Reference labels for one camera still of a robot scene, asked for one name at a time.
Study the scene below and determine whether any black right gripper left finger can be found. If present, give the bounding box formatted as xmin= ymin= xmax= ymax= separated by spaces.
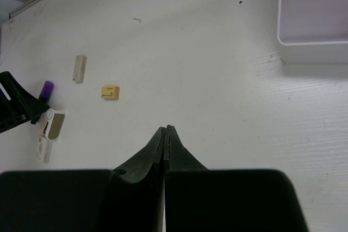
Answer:
xmin=1 ymin=127 xmax=166 ymax=231

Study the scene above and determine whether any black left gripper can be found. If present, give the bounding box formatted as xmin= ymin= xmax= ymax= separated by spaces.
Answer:
xmin=1 ymin=71 xmax=49 ymax=133

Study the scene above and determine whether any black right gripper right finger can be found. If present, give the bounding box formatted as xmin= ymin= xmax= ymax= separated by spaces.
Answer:
xmin=164 ymin=126 xmax=308 ymax=231

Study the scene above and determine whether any purple cap highlighter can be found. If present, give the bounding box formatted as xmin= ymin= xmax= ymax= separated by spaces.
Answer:
xmin=39 ymin=80 xmax=54 ymax=103

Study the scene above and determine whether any pink mini stapler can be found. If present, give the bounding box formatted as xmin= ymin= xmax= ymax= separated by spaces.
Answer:
xmin=40 ymin=109 xmax=65 ymax=141

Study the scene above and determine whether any white staples box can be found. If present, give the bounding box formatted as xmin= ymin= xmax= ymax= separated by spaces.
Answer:
xmin=35 ymin=135 xmax=52 ymax=164

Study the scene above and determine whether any long grey eraser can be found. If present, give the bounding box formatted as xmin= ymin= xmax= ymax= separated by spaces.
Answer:
xmin=73 ymin=55 xmax=87 ymax=83

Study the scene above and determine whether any small tan eraser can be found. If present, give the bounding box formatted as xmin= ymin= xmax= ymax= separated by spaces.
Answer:
xmin=101 ymin=86 xmax=120 ymax=100

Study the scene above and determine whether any white divided organizer tray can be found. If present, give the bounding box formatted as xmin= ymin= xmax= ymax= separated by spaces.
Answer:
xmin=277 ymin=0 xmax=347 ymax=64

